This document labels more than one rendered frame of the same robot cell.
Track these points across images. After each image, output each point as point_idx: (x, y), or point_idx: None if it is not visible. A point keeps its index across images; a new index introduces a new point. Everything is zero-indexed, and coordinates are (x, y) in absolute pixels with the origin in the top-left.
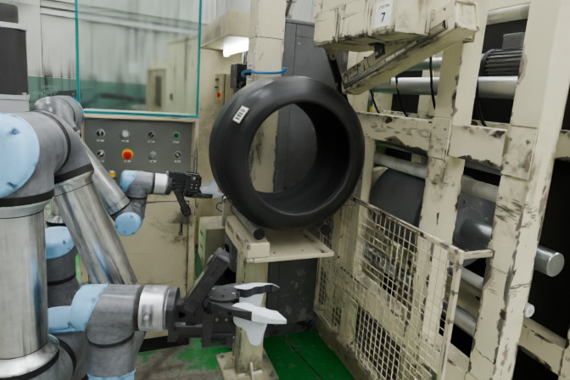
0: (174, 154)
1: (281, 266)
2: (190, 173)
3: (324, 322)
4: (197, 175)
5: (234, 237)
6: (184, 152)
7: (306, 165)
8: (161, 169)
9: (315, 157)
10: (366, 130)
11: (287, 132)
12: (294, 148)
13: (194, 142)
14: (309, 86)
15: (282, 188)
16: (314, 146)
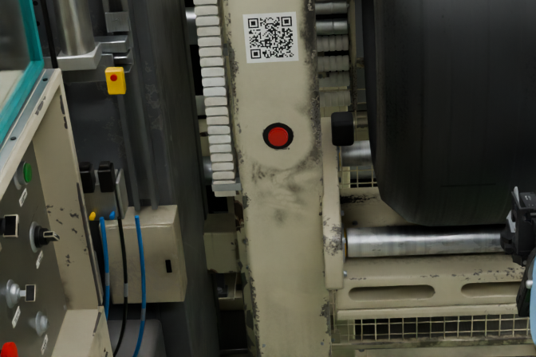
0: (33, 244)
1: (195, 332)
2: (530, 204)
3: (380, 347)
4: (535, 196)
5: (447, 297)
6: (38, 213)
7: (168, 50)
8: (30, 322)
9: (370, 8)
10: None
11: None
12: (157, 18)
13: (72, 158)
14: None
15: (169, 144)
16: None
